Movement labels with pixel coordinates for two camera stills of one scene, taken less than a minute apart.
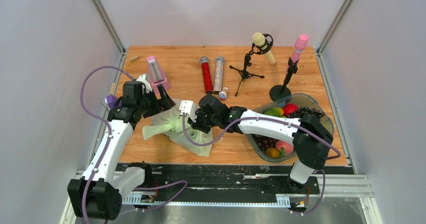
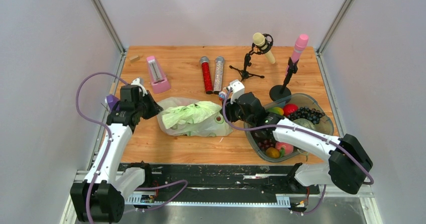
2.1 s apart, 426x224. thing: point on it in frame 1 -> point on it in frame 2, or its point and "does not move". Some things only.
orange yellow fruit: [273, 152] does not move
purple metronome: [111, 100] does not move
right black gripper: [197, 125] -> [229, 108]
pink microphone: [300, 44] does not move
